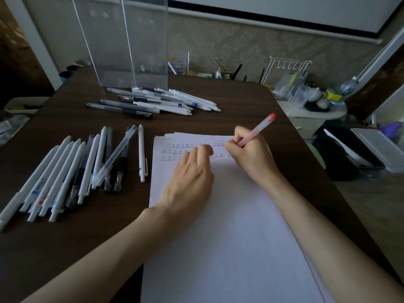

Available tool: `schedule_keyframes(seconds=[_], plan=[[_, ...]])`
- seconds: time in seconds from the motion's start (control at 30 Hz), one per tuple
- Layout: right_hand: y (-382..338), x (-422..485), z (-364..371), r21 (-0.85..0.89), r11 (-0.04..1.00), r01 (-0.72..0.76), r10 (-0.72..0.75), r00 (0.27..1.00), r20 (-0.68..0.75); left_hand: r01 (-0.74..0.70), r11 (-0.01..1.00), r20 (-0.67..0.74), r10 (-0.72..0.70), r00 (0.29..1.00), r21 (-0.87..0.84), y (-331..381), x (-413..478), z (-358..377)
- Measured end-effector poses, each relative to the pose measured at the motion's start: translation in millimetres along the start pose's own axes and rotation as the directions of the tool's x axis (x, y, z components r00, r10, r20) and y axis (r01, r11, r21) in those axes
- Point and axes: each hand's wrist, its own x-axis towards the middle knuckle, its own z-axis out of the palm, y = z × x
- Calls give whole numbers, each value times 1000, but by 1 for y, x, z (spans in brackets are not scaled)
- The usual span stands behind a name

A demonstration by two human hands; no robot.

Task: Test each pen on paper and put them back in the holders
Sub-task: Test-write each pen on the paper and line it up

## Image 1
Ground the person's right hand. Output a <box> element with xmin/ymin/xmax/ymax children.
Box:
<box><xmin>224</xmin><ymin>125</ymin><xmax>282</xmax><ymax>185</ymax></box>

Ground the person's left hand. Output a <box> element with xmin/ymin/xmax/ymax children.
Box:
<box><xmin>140</xmin><ymin>144</ymin><xmax>215</xmax><ymax>237</ymax></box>

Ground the translucent red pen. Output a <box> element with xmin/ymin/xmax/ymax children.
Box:
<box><xmin>237</xmin><ymin>112</ymin><xmax>277</xmax><ymax>148</ymax></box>

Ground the stack of white paper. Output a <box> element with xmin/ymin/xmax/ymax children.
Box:
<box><xmin>140</xmin><ymin>132</ymin><xmax>337</xmax><ymax>303</ymax></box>

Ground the pile of pens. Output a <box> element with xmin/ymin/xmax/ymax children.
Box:
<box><xmin>85</xmin><ymin>86</ymin><xmax>221</xmax><ymax>120</ymax></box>

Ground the person's left forearm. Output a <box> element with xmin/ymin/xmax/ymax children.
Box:
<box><xmin>20</xmin><ymin>211</ymin><xmax>168</xmax><ymax>303</ymax></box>

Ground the person's right forearm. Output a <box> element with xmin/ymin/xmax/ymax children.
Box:
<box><xmin>263</xmin><ymin>172</ymin><xmax>404</xmax><ymax>303</ymax></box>

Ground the white low cabinet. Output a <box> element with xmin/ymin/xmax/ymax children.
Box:
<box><xmin>277</xmin><ymin>99</ymin><xmax>347</xmax><ymax>138</ymax></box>

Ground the clear plastic measuring jug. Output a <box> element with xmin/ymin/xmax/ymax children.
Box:
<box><xmin>290</xmin><ymin>85</ymin><xmax>311</xmax><ymax>109</ymax></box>

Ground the black round tray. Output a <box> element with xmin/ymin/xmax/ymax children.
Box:
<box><xmin>304</xmin><ymin>101</ymin><xmax>330</xmax><ymax>112</ymax></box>

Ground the black bag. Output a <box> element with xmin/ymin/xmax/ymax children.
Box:
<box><xmin>312</xmin><ymin>126</ymin><xmax>385</xmax><ymax>182</ymax></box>

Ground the black router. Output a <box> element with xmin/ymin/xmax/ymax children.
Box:
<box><xmin>232</xmin><ymin>64</ymin><xmax>265</xmax><ymax>82</ymax></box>

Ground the clear plastic bottle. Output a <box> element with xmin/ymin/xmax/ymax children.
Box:
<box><xmin>340</xmin><ymin>76</ymin><xmax>359</xmax><ymax>96</ymax></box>

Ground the purple bottle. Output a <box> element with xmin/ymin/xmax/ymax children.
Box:
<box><xmin>380</xmin><ymin>121</ymin><xmax>404</xmax><ymax>136</ymax></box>

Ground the white projector screen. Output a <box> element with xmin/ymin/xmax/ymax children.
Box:
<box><xmin>167</xmin><ymin>0</ymin><xmax>404</xmax><ymax>45</ymax></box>

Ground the group of colourful cups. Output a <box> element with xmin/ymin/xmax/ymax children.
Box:
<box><xmin>59</xmin><ymin>59</ymin><xmax>92</xmax><ymax>85</ymax></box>

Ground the beige plastic bin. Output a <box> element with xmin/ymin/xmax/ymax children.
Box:
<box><xmin>3</xmin><ymin>97</ymin><xmax>51</xmax><ymax>114</ymax></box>

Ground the white wire hook rack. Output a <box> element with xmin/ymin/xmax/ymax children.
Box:
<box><xmin>260</xmin><ymin>56</ymin><xmax>313</xmax><ymax>101</ymax></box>

